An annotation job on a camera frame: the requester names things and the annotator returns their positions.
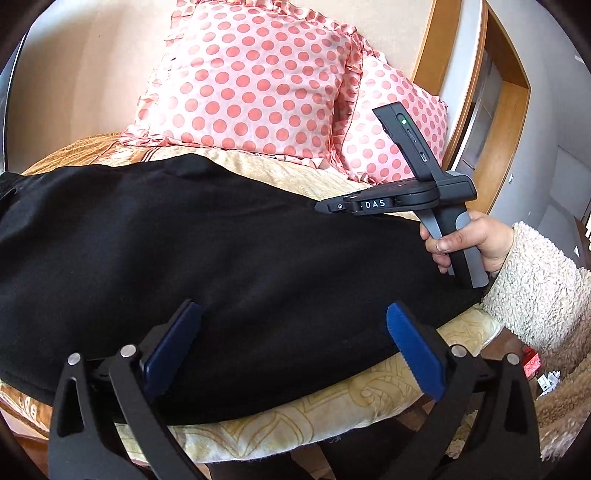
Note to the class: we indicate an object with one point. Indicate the wooden headboard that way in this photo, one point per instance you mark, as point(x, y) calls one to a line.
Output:
point(436, 60)

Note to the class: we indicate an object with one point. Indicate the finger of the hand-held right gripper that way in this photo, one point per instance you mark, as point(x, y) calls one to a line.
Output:
point(333, 206)

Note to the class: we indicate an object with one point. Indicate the person's right forearm fleece sleeve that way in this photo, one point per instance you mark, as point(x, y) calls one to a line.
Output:
point(535, 295)

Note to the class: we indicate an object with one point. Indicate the red packet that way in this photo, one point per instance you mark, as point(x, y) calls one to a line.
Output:
point(531, 362)

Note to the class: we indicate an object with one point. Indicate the black pants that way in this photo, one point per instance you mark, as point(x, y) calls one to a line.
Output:
point(221, 281)

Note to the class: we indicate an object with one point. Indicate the wooden door frame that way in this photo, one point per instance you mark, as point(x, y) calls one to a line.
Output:
point(505, 110)

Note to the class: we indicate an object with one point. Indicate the small pink polka dot pillow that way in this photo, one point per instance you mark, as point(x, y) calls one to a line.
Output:
point(392, 129)

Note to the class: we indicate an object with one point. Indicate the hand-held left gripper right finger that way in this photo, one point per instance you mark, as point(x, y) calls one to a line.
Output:
point(418, 353)

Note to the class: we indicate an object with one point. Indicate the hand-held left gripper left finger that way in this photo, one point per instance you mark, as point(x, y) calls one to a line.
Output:
point(171, 342)

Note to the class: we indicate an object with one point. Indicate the large pink polka dot pillow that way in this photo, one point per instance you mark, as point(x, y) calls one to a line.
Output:
point(244, 78)

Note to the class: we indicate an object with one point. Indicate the person's right hand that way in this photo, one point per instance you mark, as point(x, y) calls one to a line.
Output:
point(480, 240)

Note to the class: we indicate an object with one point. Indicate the yellow patterned bed blanket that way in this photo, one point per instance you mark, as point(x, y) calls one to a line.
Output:
point(295, 415)

